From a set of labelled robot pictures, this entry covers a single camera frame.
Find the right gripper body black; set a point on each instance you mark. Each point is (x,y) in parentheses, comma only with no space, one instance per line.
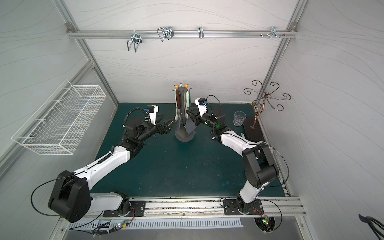
(197,117)

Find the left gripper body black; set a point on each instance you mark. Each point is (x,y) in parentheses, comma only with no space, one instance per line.
(160,127)

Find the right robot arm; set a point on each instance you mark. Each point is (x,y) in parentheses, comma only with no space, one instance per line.
(259,164)

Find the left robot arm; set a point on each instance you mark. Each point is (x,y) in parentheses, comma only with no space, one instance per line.
(71,197)

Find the grey utensil rack stand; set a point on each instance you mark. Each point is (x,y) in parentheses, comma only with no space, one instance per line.
(181,118)

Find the clear drinking glass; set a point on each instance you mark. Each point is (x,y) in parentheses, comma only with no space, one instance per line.
(239,118)

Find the green mat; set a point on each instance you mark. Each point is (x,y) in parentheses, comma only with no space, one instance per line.
(170,168)

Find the copper mug tree stand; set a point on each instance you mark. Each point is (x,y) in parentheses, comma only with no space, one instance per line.
(251,124)

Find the metal hook small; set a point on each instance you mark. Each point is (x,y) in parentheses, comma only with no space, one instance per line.
(201,32)

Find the metal hook left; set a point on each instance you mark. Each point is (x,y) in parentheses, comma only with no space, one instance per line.
(134,42)

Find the metal hook middle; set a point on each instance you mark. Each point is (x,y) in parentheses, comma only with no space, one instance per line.
(165,33)

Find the metal hook right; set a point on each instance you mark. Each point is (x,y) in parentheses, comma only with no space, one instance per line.
(273,34)

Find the white vent strip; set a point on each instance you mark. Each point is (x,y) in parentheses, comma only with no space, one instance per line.
(154,224)

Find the black object at corner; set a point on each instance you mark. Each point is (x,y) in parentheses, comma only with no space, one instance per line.
(376,226)

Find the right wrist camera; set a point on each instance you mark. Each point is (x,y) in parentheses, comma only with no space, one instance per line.
(201,103)

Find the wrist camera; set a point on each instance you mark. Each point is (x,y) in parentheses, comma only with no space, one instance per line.
(152,111)
(201,103)

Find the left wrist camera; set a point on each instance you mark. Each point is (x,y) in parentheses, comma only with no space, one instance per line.
(152,111)

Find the steel turner wood handle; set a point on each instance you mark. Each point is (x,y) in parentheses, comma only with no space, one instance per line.
(178,96)

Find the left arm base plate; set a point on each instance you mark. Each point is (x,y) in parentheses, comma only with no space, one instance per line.
(127,209)

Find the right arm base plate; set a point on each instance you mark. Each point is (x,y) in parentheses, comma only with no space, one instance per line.
(234,207)

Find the white wire basket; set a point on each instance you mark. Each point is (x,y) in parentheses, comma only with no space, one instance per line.
(58,126)

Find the aluminium top rail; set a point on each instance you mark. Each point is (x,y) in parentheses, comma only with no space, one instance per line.
(179,34)

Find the aluminium rail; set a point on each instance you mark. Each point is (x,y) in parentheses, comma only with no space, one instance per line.
(210,207)
(179,34)

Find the aluminium front rail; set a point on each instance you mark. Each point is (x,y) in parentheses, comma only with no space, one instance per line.
(210,207)

